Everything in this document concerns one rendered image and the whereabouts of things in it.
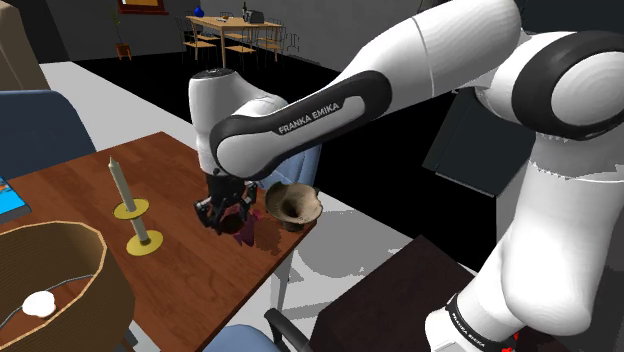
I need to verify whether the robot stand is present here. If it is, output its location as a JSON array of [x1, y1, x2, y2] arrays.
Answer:
[[308, 234, 573, 352]]

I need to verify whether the light blue chair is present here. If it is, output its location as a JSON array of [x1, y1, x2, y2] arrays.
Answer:
[[256, 144, 323, 192]]

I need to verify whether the potted plant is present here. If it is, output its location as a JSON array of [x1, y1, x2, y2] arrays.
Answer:
[[108, 5, 133, 62]]

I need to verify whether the brown lamp shade with bulb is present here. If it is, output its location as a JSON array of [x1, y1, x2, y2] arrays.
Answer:
[[0, 220, 137, 352]]

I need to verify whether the light wooden dining table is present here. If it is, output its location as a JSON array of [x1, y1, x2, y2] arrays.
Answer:
[[185, 1, 287, 69]]

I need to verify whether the tan funnel-shaped vase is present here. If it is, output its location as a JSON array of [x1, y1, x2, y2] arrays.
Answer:
[[264, 180, 324, 233]]

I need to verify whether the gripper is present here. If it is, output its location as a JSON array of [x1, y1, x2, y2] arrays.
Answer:
[[193, 172, 260, 233]]

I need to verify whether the dark purple figure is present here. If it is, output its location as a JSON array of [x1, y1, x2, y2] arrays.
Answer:
[[218, 203, 265, 248]]

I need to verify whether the wooden dining chair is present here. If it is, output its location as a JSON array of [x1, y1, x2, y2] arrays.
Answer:
[[255, 19, 288, 64], [225, 28, 258, 70], [175, 15, 219, 64]]

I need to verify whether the blue book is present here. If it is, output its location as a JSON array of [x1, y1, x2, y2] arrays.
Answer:
[[0, 175, 33, 226]]

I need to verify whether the candle in yellow holder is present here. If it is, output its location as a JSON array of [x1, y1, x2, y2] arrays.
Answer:
[[107, 155, 165, 258]]

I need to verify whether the red-framed wall picture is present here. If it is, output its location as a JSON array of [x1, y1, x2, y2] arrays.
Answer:
[[117, 0, 170, 16]]

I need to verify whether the blue office chair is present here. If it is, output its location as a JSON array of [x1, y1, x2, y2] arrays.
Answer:
[[201, 307, 314, 352]]

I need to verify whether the beige furniture block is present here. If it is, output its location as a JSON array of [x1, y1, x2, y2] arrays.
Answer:
[[0, 0, 51, 93]]

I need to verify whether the brown wooden table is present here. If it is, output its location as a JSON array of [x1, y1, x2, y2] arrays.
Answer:
[[0, 130, 319, 352]]

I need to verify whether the dark blue armchair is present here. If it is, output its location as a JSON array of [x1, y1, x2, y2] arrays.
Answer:
[[0, 89, 98, 182]]

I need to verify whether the dark cabinet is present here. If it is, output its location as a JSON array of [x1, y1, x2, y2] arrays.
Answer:
[[421, 87, 538, 199]]

